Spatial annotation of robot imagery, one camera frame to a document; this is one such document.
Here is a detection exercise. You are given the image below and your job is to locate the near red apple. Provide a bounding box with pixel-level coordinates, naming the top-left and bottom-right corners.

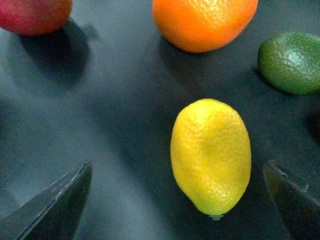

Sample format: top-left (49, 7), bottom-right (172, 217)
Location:
top-left (0, 0), bottom-right (73, 36)

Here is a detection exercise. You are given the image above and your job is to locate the bottom orange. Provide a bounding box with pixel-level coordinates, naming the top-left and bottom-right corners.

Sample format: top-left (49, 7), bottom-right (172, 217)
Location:
top-left (152, 0), bottom-right (258, 53)

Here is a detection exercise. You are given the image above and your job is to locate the bottom green avocado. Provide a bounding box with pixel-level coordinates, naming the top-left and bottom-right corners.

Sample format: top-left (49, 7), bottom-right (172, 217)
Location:
top-left (257, 31), bottom-right (320, 96)

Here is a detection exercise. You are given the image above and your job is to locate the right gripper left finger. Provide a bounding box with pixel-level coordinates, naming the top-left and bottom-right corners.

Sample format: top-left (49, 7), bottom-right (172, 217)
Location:
top-left (0, 160), bottom-right (93, 240)

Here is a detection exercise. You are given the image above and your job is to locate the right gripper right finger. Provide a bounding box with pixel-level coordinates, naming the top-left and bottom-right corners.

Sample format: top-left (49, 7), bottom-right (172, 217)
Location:
top-left (263, 160), bottom-right (320, 240)

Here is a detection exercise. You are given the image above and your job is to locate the yellow lemon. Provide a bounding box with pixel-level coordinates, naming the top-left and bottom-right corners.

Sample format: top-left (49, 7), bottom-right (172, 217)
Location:
top-left (170, 98), bottom-right (252, 220)

